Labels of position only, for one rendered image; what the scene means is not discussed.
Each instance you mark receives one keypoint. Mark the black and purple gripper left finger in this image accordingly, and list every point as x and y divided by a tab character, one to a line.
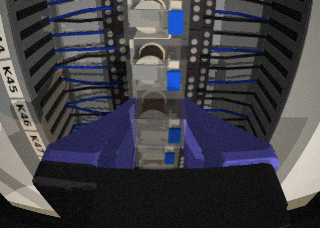
98	142

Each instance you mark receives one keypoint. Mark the grey flat mounting plate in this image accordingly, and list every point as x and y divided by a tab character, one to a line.
101	75

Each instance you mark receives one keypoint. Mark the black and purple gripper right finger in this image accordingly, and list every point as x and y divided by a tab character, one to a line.
222	143

